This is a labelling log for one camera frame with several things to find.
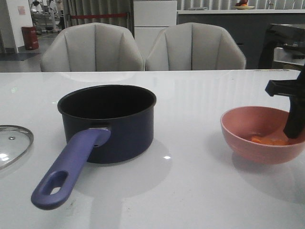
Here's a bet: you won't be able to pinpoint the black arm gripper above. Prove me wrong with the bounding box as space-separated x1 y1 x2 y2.
265 69 305 139

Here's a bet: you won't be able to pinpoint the orange ham pieces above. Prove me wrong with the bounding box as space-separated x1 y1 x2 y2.
251 136 289 146

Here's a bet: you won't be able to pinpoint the pink bowl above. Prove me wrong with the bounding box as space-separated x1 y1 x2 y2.
220 106 305 165

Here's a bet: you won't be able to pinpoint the glass lid blue knob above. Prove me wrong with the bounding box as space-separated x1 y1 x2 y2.
0 125 34 170

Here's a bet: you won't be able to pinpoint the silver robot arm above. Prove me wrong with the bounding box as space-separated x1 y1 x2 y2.
265 44 305 139

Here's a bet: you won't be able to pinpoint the dark appliance at right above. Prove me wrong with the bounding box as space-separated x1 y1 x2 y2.
258 23 305 69

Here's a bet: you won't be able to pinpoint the grey counter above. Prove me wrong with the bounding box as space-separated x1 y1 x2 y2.
178 10 305 69

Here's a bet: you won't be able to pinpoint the fruit plate on counter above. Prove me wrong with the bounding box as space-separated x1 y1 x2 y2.
233 0 254 10

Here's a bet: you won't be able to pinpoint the right grey upholstered chair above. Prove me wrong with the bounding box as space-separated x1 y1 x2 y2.
145 22 246 71

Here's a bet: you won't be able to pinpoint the grey upholstered chair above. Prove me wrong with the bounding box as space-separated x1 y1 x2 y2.
145 22 246 71
40 22 144 72

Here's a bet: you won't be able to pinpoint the white cabinet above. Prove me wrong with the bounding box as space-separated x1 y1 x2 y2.
133 0 177 59

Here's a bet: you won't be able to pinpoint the left grey upholstered chair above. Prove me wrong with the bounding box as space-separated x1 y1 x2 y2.
40 22 144 72

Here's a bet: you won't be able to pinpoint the red barrier tape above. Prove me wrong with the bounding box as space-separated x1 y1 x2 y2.
70 13 129 19

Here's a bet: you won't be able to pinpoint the red bin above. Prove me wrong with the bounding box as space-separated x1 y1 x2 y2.
21 26 39 50

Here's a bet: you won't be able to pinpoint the blue saucepan with handle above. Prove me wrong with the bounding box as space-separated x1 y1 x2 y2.
31 85 156 210

